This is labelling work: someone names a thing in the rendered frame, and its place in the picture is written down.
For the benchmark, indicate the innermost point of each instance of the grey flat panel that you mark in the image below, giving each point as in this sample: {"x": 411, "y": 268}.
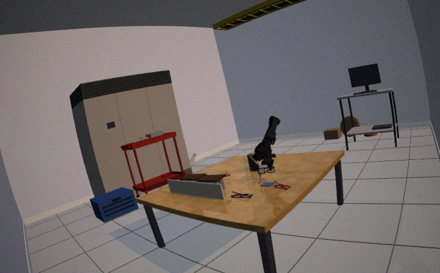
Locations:
{"x": 200, "y": 189}

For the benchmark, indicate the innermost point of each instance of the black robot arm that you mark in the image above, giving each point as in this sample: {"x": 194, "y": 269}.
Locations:
{"x": 269, "y": 139}

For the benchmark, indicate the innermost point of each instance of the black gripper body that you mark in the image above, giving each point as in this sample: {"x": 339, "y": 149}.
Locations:
{"x": 268, "y": 157}

